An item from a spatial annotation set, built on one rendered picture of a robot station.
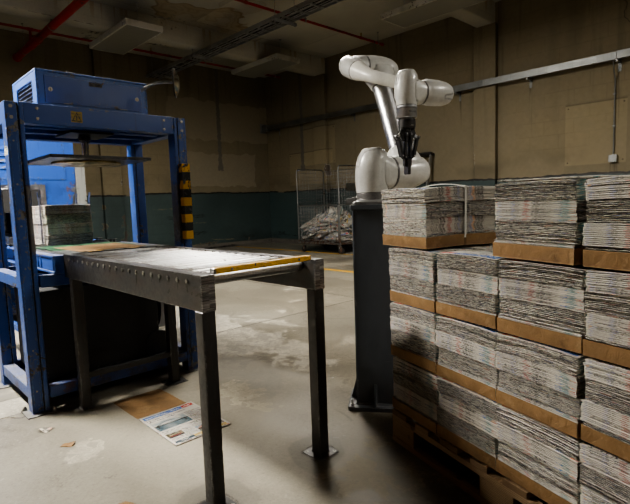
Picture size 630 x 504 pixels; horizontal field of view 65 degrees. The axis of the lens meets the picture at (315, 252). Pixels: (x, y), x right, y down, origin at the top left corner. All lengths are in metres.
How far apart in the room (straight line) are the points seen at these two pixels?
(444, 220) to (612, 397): 0.82
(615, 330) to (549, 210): 0.35
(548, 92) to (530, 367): 7.53
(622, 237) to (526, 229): 0.28
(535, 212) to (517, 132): 7.50
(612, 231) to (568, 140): 7.33
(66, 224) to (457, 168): 7.23
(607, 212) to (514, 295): 0.38
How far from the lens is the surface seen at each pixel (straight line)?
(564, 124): 8.73
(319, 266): 1.94
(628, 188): 1.36
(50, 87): 3.04
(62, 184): 5.28
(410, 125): 2.25
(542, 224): 1.50
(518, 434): 1.70
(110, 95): 3.14
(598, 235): 1.40
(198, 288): 1.64
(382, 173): 2.40
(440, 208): 1.89
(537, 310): 1.54
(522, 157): 8.93
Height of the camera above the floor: 1.02
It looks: 6 degrees down
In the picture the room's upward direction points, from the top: 2 degrees counter-clockwise
